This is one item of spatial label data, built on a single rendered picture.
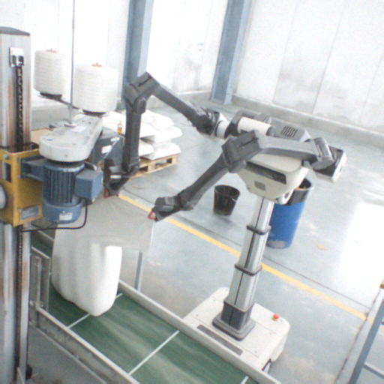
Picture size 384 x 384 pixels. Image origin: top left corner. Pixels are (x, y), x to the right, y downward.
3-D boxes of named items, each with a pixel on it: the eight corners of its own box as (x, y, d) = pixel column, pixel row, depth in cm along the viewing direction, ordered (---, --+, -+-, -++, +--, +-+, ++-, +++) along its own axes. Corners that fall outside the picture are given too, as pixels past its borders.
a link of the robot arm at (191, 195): (250, 163, 141) (241, 136, 144) (237, 163, 138) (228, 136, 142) (193, 212, 174) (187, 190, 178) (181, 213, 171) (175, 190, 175)
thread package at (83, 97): (124, 113, 167) (128, 70, 161) (93, 117, 154) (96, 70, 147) (95, 103, 175) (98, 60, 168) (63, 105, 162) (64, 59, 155)
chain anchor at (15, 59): (27, 68, 151) (27, 49, 149) (14, 67, 148) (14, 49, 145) (22, 66, 153) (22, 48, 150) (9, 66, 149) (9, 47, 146)
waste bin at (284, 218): (303, 239, 426) (322, 181, 400) (283, 257, 385) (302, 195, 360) (262, 221, 449) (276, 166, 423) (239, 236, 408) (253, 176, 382)
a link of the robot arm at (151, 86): (155, 78, 151) (141, 63, 155) (132, 106, 154) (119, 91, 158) (211, 117, 189) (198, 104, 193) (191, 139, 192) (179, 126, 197)
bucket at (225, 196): (240, 212, 460) (245, 191, 450) (227, 220, 436) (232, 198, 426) (218, 202, 474) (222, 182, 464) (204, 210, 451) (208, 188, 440)
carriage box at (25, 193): (79, 206, 193) (83, 142, 181) (12, 229, 167) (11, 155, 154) (44, 187, 205) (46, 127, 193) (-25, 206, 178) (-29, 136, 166)
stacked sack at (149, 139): (184, 138, 560) (186, 128, 554) (152, 145, 507) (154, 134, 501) (159, 129, 581) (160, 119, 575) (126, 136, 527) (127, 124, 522)
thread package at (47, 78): (76, 95, 179) (78, 55, 172) (48, 97, 168) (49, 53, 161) (53, 87, 186) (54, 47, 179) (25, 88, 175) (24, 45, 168)
